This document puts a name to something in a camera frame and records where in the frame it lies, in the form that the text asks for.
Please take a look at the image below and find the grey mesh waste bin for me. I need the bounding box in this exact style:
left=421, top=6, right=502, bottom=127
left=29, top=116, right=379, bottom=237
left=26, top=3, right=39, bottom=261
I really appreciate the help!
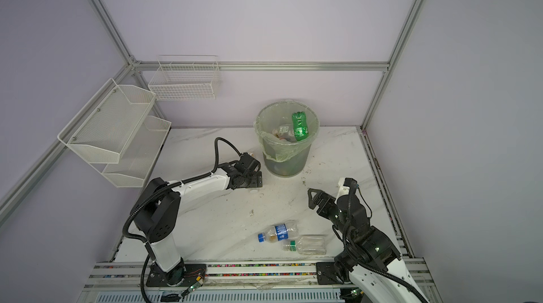
left=253, top=100, right=320, bottom=179

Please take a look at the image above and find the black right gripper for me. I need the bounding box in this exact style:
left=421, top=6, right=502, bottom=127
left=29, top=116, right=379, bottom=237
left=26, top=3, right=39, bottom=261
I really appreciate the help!
left=305, top=187, right=355, bottom=241

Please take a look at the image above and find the white wire wall basket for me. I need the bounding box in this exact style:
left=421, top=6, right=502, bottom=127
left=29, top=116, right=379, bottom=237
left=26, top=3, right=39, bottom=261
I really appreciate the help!
left=148, top=55, right=221, bottom=101

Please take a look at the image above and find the green soda bottle yellow cap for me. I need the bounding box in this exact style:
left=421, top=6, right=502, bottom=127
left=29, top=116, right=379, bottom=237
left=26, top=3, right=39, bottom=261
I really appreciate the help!
left=291, top=112, right=309, bottom=141

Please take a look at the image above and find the clear bottle green cap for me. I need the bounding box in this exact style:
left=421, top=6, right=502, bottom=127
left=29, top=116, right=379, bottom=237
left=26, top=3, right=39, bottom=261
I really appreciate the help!
left=283, top=235, right=327, bottom=256

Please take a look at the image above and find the bottle blue label blue cap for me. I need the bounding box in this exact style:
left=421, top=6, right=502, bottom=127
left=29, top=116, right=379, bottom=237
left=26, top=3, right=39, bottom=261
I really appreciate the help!
left=257, top=220, right=298, bottom=243

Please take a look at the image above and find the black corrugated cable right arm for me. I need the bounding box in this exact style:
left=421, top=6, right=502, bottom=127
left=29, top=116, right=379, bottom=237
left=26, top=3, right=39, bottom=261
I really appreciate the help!
left=330, top=183, right=429, bottom=303

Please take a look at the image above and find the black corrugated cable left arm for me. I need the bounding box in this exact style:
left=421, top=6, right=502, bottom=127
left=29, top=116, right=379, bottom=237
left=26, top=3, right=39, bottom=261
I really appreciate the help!
left=122, top=136, right=245, bottom=303

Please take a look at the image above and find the small bottle green white label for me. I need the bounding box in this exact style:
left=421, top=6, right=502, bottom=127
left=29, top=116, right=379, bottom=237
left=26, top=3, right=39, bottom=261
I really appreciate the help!
left=271, top=124, right=296, bottom=141

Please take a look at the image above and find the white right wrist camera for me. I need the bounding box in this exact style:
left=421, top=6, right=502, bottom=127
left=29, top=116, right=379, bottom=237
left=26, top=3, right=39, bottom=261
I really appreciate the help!
left=337, top=177, right=359, bottom=199

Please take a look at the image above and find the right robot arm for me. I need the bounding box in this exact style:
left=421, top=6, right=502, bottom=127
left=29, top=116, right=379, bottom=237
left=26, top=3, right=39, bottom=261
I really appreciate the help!
left=308, top=189, right=428, bottom=302

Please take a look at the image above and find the aluminium frame profile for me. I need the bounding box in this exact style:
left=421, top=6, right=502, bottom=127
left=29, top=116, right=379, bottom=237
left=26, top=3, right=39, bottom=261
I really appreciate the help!
left=1, top=0, right=426, bottom=229

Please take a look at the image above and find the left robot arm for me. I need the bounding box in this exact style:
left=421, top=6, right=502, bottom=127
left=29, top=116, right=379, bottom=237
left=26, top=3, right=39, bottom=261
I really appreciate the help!
left=122, top=153, right=262, bottom=287

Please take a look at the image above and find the green plastic bin liner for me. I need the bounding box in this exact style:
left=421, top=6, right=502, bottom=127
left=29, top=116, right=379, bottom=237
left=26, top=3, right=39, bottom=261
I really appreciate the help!
left=252, top=100, right=320, bottom=163

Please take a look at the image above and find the white mesh two-tier shelf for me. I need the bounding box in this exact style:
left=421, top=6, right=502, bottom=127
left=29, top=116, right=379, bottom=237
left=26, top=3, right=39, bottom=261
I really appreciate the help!
left=57, top=78, right=171, bottom=188

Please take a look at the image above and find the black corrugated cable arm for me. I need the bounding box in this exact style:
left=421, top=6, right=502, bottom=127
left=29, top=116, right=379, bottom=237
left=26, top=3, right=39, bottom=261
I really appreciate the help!
left=122, top=136, right=245, bottom=303
left=330, top=183, right=429, bottom=303

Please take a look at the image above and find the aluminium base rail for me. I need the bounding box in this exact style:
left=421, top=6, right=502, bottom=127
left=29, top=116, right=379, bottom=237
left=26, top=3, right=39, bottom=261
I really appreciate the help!
left=84, top=256, right=442, bottom=303

